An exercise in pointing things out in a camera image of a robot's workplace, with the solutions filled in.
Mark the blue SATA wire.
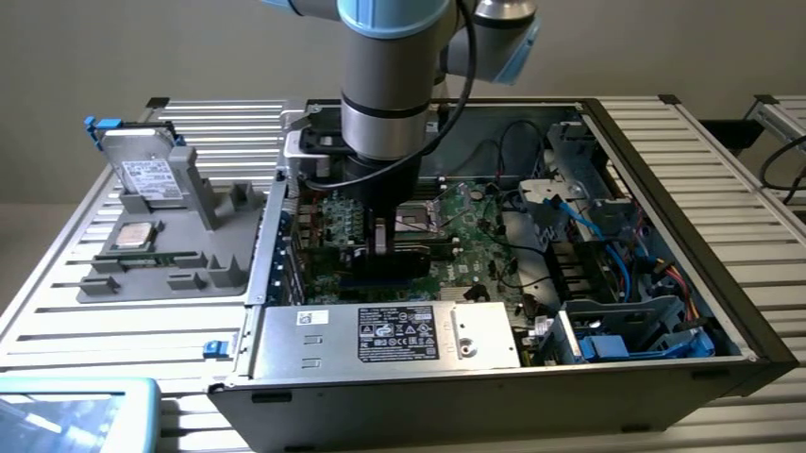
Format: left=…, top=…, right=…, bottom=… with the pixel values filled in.
left=551, top=197, right=638, bottom=304

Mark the teach pendant with blue rim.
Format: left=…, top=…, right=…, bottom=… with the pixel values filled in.
left=0, top=377, right=160, bottom=453

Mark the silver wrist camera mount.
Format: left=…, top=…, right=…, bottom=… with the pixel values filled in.
left=279, top=127, right=355, bottom=184

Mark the green RAM stick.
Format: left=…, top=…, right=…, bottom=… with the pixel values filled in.
left=94, top=252, right=198, bottom=266

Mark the CPU chip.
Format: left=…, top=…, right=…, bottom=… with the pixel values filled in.
left=108, top=220, right=168, bottom=252

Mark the metal disk bay cage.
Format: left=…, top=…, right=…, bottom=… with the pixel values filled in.
left=542, top=120, right=633, bottom=202

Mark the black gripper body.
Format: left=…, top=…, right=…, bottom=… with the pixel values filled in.
left=343, top=154, right=425, bottom=219

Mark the CPU socket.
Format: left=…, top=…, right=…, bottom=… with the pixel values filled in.
left=393, top=193, right=457, bottom=238

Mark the black graphics card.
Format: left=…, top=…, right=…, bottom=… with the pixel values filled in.
left=302, top=247, right=434, bottom=288

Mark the silver hard disk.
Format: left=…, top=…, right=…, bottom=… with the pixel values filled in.
left=102, top=127, right=186, bottom=203

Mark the silver power supply unit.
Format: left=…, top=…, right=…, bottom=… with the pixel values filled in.
left=250, top=300, right=525, bottom=381

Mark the silver chipset heatsink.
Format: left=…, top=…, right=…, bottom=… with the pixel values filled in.
left=438, top=284, right=494, bottom=304

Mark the black looped cable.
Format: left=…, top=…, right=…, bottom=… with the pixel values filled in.
left=760, top=135, right=806, bottom=205

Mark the green motherboard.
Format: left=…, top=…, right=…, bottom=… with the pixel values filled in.
left=294, top=175, right=559, bottom=334

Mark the blue disk caddy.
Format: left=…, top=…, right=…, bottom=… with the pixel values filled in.
left=82, top=116, right=190, bottom=157

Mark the metal slat side table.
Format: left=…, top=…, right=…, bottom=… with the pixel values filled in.
left=742, top=93, right=806, bottom=143

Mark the grey parts rack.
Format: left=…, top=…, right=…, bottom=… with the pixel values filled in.
left=75, top=144, right=267, bottom=304

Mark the open black PC case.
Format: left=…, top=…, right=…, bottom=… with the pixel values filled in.
left=206, top=97, right=801, bottom=448

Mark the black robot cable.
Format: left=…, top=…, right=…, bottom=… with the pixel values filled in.
left=301, top=0, right=479, bottom=191

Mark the coloured power wire bundle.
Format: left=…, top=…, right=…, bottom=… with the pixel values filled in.
left=651, top=257, right=706, bottom=331

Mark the blue drive tray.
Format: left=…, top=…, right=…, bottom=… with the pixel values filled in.
left=577, top=325, right=717, bottom=365

